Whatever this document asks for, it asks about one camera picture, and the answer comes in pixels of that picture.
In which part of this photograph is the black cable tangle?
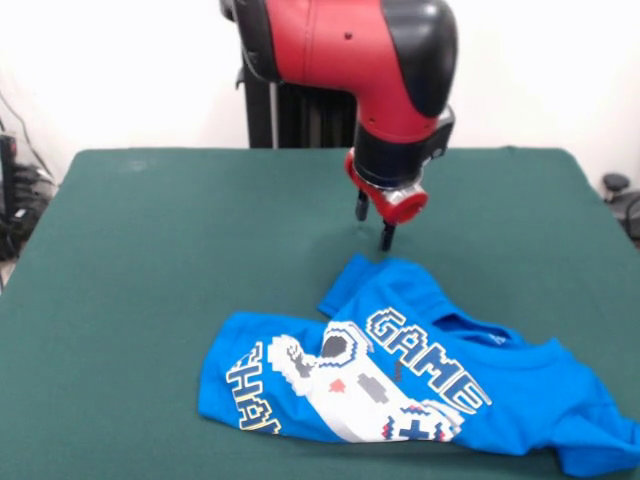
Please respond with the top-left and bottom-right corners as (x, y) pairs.
(0, 92), (59, 262)

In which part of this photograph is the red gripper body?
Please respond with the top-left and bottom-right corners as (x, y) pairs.
(343, 149), (431, 225)

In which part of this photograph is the black box device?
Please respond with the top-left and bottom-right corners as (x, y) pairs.
(0, 133), (19, 217)

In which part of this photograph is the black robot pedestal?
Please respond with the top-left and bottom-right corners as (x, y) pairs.
(219, 0), (361, 149)

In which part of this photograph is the dark green table cloth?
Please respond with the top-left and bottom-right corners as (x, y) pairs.
(0, 146), (640, 480)

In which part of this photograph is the black office chair base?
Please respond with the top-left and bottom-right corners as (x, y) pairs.
(601, 172), (640, 251)

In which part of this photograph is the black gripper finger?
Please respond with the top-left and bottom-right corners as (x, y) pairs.
(353, 188), (372, 222)
(379, 218), (398, 252)

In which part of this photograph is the blue printed shirt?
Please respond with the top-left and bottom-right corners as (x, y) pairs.
(197, 252), (640, 477)

